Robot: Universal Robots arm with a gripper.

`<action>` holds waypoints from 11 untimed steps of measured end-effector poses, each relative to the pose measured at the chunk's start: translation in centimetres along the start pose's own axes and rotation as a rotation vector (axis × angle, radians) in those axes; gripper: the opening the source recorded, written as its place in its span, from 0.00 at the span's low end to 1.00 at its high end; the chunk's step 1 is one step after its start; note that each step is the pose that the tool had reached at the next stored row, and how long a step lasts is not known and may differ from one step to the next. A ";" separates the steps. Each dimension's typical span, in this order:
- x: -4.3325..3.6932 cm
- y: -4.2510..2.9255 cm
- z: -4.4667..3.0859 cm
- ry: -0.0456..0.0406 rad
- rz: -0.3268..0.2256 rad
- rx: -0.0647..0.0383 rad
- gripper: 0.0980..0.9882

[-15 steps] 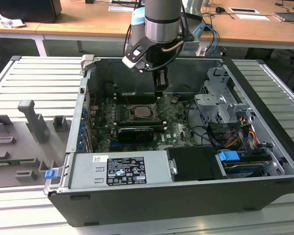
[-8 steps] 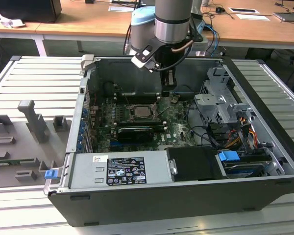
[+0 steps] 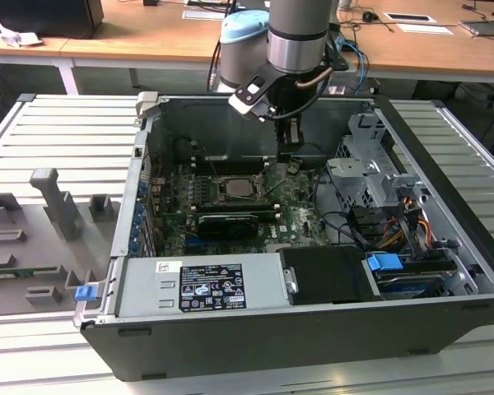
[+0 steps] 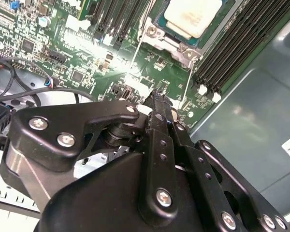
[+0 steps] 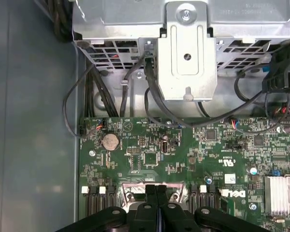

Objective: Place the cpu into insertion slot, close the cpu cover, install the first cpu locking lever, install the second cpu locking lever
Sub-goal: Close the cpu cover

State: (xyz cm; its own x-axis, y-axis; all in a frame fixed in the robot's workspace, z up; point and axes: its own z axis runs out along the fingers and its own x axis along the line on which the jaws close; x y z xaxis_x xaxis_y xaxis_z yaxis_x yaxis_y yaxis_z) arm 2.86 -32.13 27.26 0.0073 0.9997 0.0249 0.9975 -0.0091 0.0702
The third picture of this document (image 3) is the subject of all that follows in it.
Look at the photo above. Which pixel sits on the round coin battery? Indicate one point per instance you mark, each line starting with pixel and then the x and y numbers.
pixel 295 168

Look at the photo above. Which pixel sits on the crumpled white paper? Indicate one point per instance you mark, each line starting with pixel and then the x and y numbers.
pixel 14 35

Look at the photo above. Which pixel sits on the CPU socket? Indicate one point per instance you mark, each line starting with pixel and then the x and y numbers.
pixel 230 198

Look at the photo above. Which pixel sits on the black computer mouse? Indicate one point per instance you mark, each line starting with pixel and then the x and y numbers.
pixel 369 16

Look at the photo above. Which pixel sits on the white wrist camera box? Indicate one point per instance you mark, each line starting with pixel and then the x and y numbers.
pixel 243 105

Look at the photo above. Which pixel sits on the black PC case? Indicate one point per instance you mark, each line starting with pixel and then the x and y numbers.
pixel 271 349

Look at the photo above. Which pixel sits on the grey metal drive cage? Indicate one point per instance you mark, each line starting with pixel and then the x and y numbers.
pixel 354 173

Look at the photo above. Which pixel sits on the black computer box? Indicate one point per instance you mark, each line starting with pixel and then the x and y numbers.
pixel 41 16

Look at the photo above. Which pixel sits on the grey plastic case latch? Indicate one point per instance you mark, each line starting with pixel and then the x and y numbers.
pixel 148 105

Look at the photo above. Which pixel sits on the grey laptop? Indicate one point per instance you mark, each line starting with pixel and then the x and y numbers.
pixel 486 28

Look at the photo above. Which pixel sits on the green motherboard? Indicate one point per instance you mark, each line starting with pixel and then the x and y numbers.
pixel 300 222

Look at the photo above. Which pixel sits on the metal locking lever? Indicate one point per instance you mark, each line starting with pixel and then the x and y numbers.
pixel 210 166
pixel 278 186

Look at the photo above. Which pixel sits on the silver CPU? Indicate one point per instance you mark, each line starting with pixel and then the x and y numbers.
pixel 237 187

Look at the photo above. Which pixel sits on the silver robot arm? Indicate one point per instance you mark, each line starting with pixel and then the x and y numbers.
pixel 298 37

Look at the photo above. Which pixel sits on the blue plastic latch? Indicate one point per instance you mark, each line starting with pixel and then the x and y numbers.
pixel 85 294

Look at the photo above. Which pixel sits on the green RAM stick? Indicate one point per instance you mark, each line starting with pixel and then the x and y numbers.
pixel 20 271

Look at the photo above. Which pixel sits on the grey part rack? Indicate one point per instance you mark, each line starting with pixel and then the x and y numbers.
pixel 57 214

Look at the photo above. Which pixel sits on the black graphics card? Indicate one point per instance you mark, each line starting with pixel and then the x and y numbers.
pixel 226 228

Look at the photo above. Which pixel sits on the grey power supply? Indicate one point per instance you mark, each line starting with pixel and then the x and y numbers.
pixel 148 288

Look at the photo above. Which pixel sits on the wooden desk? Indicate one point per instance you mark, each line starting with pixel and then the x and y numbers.
pixel 148 37

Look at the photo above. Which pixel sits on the black RAM slot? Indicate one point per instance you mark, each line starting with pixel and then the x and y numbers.
pixel 230 164
pixel 230 168
pixel 214 213
pixel 230 159

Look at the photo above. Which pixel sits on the black plastic cover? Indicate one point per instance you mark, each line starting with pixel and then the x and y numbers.
pixel 329 275

